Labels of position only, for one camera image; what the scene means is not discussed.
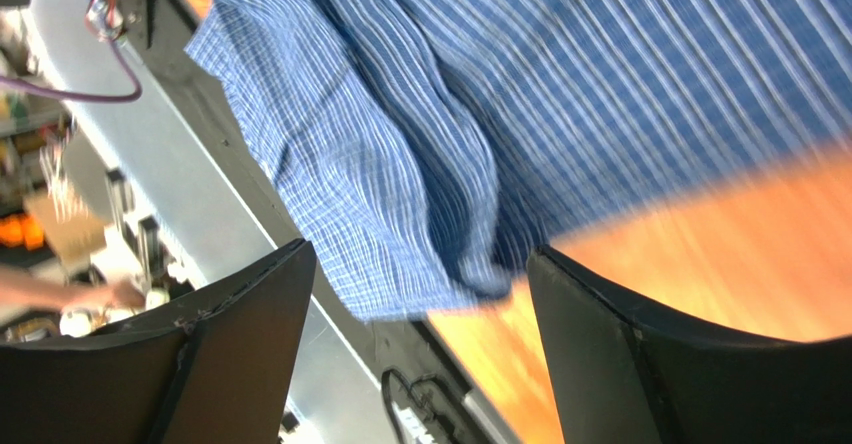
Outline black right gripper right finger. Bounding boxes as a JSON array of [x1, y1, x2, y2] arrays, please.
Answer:
[[527, 246, 851, 443]]

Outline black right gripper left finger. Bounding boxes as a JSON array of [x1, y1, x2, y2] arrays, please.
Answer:
[[1, 239, 317, 443]]

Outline blue checked long sleeve shirt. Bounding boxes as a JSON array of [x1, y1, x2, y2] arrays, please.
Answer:
[[186, 0, 851, 322]]

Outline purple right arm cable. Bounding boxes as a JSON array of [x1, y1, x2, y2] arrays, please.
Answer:
[[0, 0, 144, 105]]

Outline aluminium rail frame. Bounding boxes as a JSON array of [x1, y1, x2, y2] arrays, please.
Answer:
[[26, 0, 520, 444]]

